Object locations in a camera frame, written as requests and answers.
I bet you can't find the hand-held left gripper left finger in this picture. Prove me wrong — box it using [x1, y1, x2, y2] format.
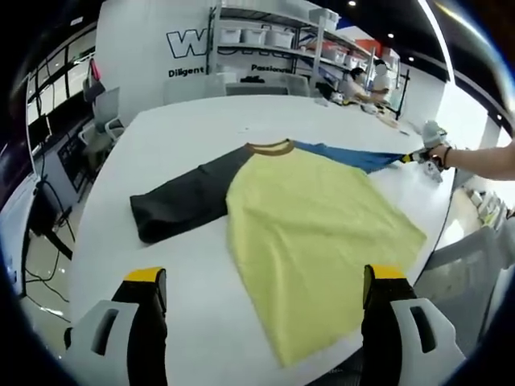
[64, 265, 168, 386]

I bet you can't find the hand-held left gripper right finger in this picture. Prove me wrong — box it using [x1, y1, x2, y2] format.
[360, 263, 466, 386]

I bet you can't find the yellow garment with dark sleeves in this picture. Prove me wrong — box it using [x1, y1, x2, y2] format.
[129, 138, 428, 369]

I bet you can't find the person's right hand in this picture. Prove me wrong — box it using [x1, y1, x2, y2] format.
[426, 144, 449, 172]

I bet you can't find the black stand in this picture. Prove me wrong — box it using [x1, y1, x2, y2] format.
[395, 68, 412, 121]

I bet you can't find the grey mesh chair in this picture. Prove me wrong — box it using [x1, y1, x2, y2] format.
[414, 226, 511, 323]

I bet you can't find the ceiling light strip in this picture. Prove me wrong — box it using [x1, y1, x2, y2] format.
[416, 0, 458, 84]

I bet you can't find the metal shelf rack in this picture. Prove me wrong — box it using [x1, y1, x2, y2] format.
[207, 6, 403, 106]

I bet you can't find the clear storage bin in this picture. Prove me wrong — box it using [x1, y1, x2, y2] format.
[309, 7, 340, 22]

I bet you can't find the white storage bin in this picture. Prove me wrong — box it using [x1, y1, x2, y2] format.
[267, 30, 295, 47]
[241, 28, 268, 45]
[216, 27, 243, 43]

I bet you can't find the grey office chair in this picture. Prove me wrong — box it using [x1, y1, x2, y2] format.
[78, 87, 124, 150]

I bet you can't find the black monitor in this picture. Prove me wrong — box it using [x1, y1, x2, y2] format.
[26, 114, 53, 148]

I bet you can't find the pink hanging bag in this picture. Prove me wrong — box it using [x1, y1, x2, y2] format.
[82, 60, 104, 102]

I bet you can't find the white controller with black strap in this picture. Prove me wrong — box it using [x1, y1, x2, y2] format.
[422, 161, 444, 185]

